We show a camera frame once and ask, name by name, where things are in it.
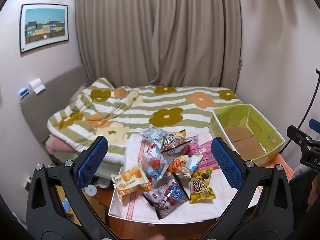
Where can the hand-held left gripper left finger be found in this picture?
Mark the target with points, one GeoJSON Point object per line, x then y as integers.
{"type": "Point", "coordinates": [92, 162]}

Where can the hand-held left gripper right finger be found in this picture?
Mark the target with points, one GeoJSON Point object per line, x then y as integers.
{"type": "Point", "coordinates": [226, 161]}

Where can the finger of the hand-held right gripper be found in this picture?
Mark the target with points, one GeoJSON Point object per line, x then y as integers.
{"type": "Point", "coordinates": [315, 124]}
{"type": "Point", "coordinates": [298, 135]}

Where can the green cardboard box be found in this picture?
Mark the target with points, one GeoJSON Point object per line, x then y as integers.
{"type": "Point", "coordinates": [246, 137]}

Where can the yellow snack packet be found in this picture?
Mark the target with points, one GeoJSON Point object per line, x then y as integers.
{"type": "Point", "coordinates": [201, 186]}

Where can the orange white biscuit packet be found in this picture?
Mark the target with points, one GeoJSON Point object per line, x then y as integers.
{"type": "Point", "coordinates": [130, 182]}

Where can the orange noodle snack packet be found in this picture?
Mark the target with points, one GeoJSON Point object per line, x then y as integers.
{"type": "Point", "coordinates": [183, 166]}

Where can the red white shrimp flake packet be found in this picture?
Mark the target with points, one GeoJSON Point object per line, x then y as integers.
{"type": "Point", "coordinates": [155, 166]}

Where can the purple chip bag with figures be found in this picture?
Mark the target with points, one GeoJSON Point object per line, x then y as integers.
{"type": "Point", "coordinates": [166, 196]}

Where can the pink snack packet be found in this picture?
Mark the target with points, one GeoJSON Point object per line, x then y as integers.
{"type": "Point", "coordinates": [202, 155]}

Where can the white round lid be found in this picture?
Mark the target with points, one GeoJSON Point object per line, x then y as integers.
{"type": "Point", "coordinates": [91, 190]}

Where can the orange floral cloth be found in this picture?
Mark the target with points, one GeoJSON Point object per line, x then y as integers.
{"type": "Point", "coordinates": [277, 161]}

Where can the pink folded blanket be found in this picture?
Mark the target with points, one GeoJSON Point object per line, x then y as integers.
{"type": "Point", "coordinates": [58, 146]}

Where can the brown black snack packet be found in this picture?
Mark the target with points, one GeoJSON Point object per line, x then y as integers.
{"type": "Point", "coordinates": [173, 142]}

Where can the light blue clear snack packet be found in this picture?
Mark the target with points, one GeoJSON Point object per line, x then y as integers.
{"type": "Point", "coordinates": [152, 135]}

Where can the green striped floral blanket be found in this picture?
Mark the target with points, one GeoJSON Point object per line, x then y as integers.
{"type": "Point", "coordinates": [140, 105]}

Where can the grey padded headboard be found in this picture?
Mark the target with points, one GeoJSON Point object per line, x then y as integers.
{"type": "Point", "coordinates": [50, 92]}

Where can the white paper roll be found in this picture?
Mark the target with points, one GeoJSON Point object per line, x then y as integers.
{"type": "Point", "coordinates": [36, 85]}

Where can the blue white small box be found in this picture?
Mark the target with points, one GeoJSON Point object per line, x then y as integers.
{"type": "Point", "coordinates": [23, 92]}

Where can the framed picture of houses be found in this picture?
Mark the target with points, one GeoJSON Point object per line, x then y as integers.
{"type": "Point", "coordinates": [43, 27]}

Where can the beige curtain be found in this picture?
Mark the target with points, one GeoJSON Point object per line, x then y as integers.
{"type": "Point", "coordinates": [155, 30]}

